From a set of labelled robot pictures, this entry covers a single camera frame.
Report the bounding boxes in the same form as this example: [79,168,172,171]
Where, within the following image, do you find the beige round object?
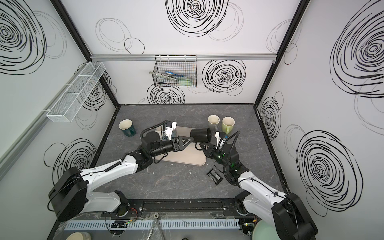
[66,232,92,240]

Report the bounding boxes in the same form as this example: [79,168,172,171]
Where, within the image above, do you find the white slotted cable duct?
[64,219,241,231]

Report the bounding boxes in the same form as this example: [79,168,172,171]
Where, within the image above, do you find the dark green mug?
[119,119,137,137]

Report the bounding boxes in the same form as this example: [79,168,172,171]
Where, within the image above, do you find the light green mug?
[222,117,236,135]

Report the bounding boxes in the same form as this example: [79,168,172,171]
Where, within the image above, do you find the utensils in wire basket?
[149,71,193,86]

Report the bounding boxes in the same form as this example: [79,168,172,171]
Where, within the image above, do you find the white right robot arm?
[199,132,319,240]

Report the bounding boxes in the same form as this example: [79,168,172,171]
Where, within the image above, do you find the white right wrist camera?
[215,131,229,150]

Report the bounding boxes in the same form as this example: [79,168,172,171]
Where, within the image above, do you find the grey mug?
[208,115,221,132]

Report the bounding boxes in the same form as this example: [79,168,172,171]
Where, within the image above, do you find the black snack packet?
[207,169,223,186]

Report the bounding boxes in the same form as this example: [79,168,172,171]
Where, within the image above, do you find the light green plate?
[252,220,280,240]

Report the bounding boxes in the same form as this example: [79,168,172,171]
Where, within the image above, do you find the beige plastic tray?
[162,126,206,166]

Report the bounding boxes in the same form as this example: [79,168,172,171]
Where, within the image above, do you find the black mug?
[190,128,212,151]

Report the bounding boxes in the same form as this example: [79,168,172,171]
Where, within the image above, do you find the black wire basket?
[152,55,198,88]

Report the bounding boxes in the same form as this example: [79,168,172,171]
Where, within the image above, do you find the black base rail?
[101,192,266,219]

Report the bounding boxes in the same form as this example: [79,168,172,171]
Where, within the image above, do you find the white wire shelf basket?
[46,62,106,123]

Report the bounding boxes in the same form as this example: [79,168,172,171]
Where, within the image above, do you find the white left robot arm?
[49,121,194,222]

